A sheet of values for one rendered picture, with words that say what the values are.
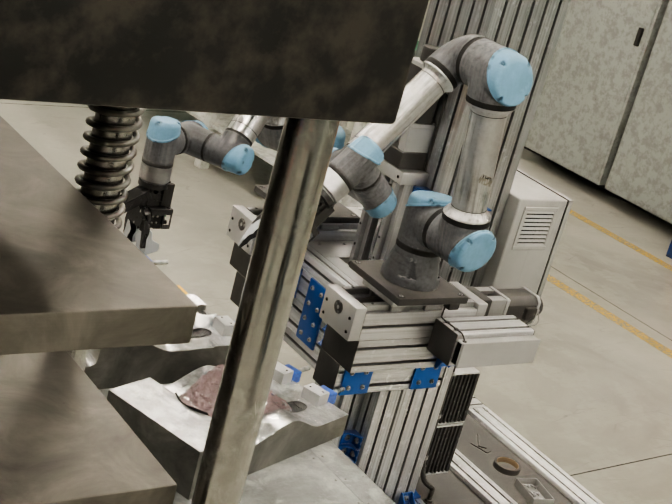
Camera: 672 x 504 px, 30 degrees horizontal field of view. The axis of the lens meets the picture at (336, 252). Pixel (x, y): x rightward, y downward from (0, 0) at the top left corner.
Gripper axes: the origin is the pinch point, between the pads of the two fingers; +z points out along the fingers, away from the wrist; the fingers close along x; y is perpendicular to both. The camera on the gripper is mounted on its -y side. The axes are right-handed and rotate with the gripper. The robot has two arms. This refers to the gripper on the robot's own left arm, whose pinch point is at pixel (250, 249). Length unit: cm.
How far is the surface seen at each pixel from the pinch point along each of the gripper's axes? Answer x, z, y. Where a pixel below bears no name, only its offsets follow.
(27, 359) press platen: -48, 42, -69
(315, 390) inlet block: -14.4, 9.0, 33.3
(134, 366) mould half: 9.7, 34.5, 13.5
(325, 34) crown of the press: -85, -5, -112
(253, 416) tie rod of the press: -86, 25, -75
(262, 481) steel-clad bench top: -31.6, 31.0, 19.0
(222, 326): 13.0, 13.8, 27.9
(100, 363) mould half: 10.7, 39.3, 6.4
